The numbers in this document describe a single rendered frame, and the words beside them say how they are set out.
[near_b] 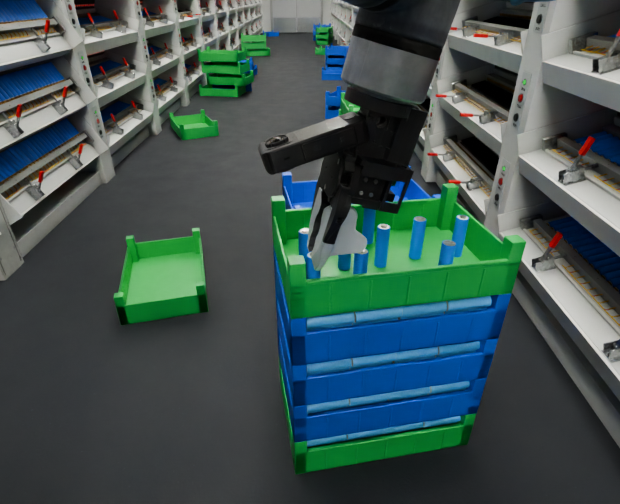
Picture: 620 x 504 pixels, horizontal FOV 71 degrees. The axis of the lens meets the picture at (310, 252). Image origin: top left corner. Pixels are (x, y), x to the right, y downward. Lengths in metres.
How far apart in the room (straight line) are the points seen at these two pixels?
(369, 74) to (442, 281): 0.27
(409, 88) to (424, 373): 0.40
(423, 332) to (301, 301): 0.18
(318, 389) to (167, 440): 0.33
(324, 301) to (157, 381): 0.51
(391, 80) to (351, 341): 0.33
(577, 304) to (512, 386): 0.20
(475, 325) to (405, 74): 0.36
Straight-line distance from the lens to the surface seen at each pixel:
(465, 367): 0.70
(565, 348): 1.06
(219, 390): 0.91
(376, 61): 0.45
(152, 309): 1.09
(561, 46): 1.11
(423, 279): 0.56
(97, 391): 0.98
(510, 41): 1.35
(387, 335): 0.60
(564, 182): 0.98
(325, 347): 0.59
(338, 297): 0.54
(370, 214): 0.67
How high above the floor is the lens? 0.67
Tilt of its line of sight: 31 degrees down
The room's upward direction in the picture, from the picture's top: straight up
